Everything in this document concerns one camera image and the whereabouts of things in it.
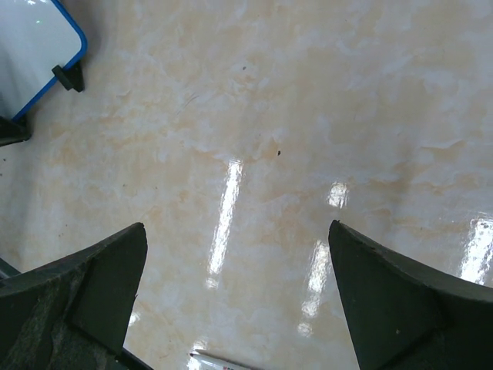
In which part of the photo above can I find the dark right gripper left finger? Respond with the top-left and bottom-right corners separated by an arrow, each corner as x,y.
1,223 -> 148,369

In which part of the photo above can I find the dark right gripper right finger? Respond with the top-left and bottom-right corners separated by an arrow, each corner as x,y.
328,220 -> 492,369

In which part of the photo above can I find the black whiteboard stand foot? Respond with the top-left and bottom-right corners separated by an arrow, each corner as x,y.
52,61 -> 85,93

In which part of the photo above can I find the blue-framed whiteboard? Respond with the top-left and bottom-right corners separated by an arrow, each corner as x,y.
1,0 -> 88,121

